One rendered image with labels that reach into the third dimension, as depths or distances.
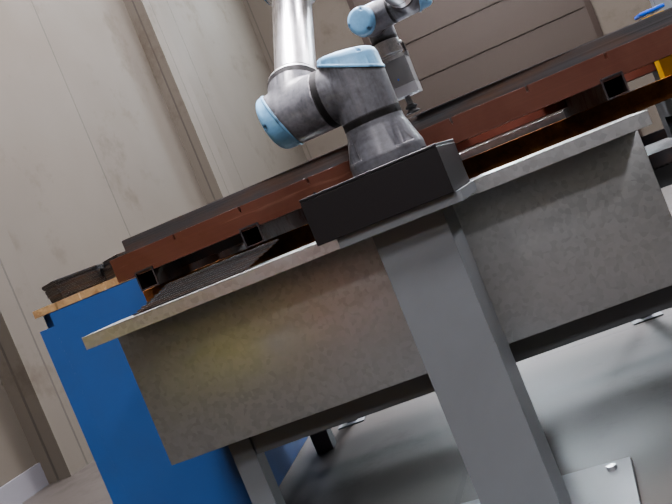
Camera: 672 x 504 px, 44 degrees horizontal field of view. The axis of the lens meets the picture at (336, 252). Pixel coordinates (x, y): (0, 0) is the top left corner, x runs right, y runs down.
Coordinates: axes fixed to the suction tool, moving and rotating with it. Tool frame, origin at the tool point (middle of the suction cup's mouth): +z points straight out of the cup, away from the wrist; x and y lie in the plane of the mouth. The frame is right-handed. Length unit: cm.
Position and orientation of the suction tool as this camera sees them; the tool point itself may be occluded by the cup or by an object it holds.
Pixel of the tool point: (413, 112)
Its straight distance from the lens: 235.1
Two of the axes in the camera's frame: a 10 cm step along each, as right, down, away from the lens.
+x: -2.8, 1.6, -9.5
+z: 3.8, 9.2, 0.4
